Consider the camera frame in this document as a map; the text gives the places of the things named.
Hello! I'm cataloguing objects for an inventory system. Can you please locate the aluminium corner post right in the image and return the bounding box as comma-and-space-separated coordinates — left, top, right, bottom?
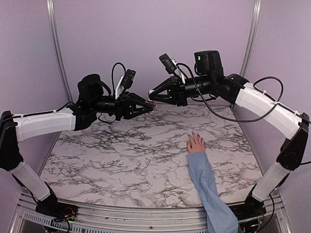
240, 0, 262, 77

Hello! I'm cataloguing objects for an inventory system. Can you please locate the aluminium front frame rail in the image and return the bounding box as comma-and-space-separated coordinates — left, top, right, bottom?
8, 192, 293, 233

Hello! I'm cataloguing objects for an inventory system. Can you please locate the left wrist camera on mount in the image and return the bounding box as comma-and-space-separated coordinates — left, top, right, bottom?
115, 69, 136, 99

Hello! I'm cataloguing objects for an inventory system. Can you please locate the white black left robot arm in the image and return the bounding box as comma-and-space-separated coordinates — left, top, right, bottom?
0, 70, 155, 216

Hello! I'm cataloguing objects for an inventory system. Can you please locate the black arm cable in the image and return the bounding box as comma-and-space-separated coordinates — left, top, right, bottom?
111, 62, 127, 95
176, 63, 284, 122

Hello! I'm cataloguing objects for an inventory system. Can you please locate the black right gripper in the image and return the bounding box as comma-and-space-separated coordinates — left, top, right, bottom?
148, 74, 214, 107

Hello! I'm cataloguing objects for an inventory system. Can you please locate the dark red nail polish bottle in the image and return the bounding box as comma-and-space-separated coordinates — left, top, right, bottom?
145, 100, 156, 113

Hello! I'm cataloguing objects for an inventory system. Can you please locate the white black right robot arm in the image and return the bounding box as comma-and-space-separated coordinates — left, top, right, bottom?
148, 50, 310, 217

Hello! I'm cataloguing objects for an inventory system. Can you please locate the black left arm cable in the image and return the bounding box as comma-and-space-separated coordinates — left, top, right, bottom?
111, 62, 127, 95

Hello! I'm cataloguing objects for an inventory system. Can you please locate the aluminium corner post left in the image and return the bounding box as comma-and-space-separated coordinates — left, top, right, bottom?
46, 0, 75, 109

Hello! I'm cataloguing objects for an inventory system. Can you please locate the person's hand with painted nails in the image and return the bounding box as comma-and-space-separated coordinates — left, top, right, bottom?
187, 132, 206, 154

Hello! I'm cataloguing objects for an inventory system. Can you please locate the aluminium corner post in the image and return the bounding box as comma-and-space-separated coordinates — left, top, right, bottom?
240, 0, 262, 77
46, 0, 75, 109

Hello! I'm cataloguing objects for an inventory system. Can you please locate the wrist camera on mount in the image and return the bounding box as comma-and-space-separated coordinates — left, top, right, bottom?
115, 69, 136, 99
159, 53, 186, 84

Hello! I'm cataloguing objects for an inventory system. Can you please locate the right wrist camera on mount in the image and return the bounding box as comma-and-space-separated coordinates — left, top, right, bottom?
159, 53, 186, 84

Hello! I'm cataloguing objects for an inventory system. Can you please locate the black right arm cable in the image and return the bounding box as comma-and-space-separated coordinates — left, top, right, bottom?
176, 63, 284, 122

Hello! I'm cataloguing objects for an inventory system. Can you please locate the forearm in blue sleeve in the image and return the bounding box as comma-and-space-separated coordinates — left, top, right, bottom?
188, 152, 239, 233

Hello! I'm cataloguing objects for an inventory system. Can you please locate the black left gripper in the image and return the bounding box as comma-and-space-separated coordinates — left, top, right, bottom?
90, 91, 153, 120

